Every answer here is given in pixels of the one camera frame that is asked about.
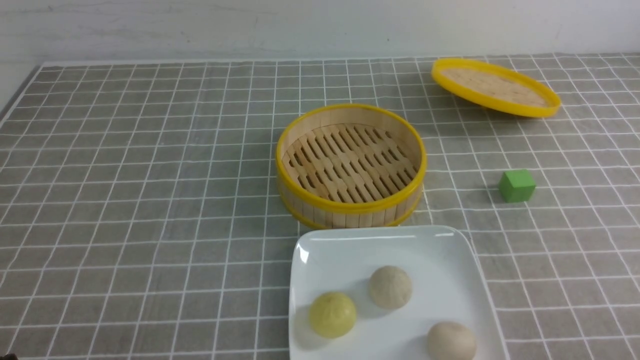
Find white pleated steamed bun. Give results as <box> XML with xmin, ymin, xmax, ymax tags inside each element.
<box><xmin>368</xmin><ymin>265</ymin><xmax>413</xmax><ymax>310</ymax></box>

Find yellow steamed bun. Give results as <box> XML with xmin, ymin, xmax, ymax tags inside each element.
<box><xmin>308</xmin><ymin>291</ymin><xmax>358</xmax><ymax>339</ymax></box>

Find smooth white steamed bun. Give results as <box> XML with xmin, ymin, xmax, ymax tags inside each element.
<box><xmin>426</xmin><ymin>321</ymin><xmax>478</xmax><ymax>360</ymax></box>

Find bamboo steamer basket yellow rim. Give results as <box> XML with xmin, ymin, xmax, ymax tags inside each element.
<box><xmin>274</xmin><ymin>104</ymin><xmax>428</xmax><ymax>229</ymax></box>

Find grey checked tablecloth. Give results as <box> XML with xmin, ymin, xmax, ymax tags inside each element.
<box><xmin>0</xmin><ymin>54</ymin><xmax>640</xmax><ymax>360</ymax></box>

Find green cube block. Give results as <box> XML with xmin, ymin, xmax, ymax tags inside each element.
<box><xmin>498</xmin><ymin>169</ymin><xmax>537</xmax><ymax>203</ymax></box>

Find yellow rimmed bamboo steamer lid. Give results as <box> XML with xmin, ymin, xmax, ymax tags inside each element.
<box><xmin>430</xmin><ymin>58</ymin><xmax>562</xmax><ymax>118</ymax></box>

